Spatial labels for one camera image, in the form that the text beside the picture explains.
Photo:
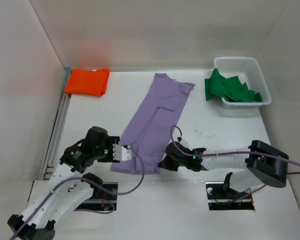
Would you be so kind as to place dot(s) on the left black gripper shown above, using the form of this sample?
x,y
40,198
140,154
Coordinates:
x,y
110,141

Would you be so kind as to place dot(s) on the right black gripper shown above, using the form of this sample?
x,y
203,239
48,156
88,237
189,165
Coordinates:
x,y
166,163

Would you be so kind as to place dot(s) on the lavender t-shirt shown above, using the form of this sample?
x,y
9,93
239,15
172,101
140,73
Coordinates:
x,y
148,132

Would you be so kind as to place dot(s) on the orange t-shirt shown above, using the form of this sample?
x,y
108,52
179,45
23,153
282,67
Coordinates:
x,y
88,82

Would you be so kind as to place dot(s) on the green t-shirt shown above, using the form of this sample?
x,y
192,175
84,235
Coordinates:
x,y
231,89

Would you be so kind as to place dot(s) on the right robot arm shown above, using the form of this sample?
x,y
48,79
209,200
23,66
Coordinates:
x,y
257,164

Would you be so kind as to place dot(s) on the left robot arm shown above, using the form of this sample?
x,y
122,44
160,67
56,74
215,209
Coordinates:
x,y
69,186

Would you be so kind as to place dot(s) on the white plastic bin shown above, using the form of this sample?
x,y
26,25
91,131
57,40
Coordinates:
x,y
248,71

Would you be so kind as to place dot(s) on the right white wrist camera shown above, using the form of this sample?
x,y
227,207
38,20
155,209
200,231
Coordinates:
x,y
183,142

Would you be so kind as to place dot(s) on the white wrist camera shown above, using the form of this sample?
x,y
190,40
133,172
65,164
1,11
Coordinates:
x,y
121,153
183,142

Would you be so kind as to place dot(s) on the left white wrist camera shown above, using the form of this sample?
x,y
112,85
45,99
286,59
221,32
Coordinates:
x,y
121,153

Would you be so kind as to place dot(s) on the aluminium rail left edge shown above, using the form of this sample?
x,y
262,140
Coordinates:
x,y
50,156

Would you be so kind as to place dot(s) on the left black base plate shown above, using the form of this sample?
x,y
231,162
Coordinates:
x,y
99,201

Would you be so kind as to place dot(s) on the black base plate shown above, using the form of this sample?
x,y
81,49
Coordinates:
x,y
222,198
99,201

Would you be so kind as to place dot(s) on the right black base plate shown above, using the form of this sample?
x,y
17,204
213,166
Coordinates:
x,y
222,198

